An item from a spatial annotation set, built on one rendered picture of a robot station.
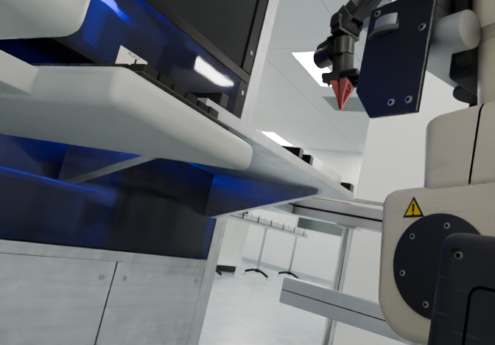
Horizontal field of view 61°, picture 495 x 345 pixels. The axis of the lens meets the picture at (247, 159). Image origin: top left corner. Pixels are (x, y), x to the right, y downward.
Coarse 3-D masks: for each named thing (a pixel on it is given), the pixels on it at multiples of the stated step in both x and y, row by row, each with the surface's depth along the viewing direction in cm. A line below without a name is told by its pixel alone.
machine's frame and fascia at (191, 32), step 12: (144, 0) 98; (156, 0) 101; (168, 12) 105; (180, 24) 109; (192, 36) 113; (72, 48) 84; (204, 48) 118; (216, 48) 122; (96, 60) 89; (228, 60) 128; (240, 72) 134
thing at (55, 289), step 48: (0, 240) 76; (0, 288) 77; (48, 288) 85; (96, 288) 95; (144, 288) 108; (192, 288) 124; (0, 336) 78; (48, 336) 86; (96, 336) 97; (144, 336) 109
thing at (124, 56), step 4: (120, 48) 93; (124, 48) 94; (120, 52) 94; (124, 52) 95; (128, 52) 95; (132, 52) 96; (120, 56) 94; (124, 56) 95; (128, 56) 96; (132, 56) 96; (136, 56) 98; (116, 60) 93; (120, 60) 94; (124, 60) 95; (128, 60) 96; (132, 60) 97; (140, 60) 99; (144, 60) 100
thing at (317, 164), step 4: (304, 152) 92; (316, 160) 98; (312, 164) 97; (316, 164) 98; (320, 164) 101; (324, 164) 103; (316, 168) 99; (320, 168) 101; (324, 168) 103; (328, 168) 105; (324, 172) 103; (328, 172) 105; (332, 172) 108; (336, 172) 110; (328, 176) 105; (332, 176) 108; (336, 176) 110; (340, 176) 113; (336, 180) 110; (340, 180) 113
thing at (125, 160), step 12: (72, 144) 84; (72, 156) 83; (84, 156) 82; (96, 156) 80; (108, 156) 78; (120, 156) 76; (132, 156) 75; (144, 156) 74; (72, 168) 82; (84, 168) 81; (96, 168) 79; (108, 168) 78; (120, 168) 79; (60, 180) 85; (72, 180) 83; (84, 180) 84
